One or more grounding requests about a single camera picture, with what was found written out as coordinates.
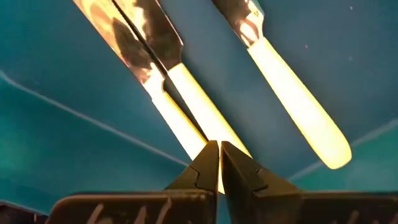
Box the dark blue plastic bin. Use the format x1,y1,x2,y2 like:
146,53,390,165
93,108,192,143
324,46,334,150
0,0,398,224

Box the cream handled knife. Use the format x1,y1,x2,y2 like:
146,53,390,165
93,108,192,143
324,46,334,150
112,0,252,194
72,0,208,161

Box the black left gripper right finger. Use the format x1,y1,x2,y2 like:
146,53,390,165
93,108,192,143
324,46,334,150
221,141,302,224

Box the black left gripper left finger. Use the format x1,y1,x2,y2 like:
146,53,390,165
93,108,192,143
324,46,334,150
164,140,220,192

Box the cream-handled knife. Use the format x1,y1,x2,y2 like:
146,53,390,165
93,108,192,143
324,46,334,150
211,0,353,170

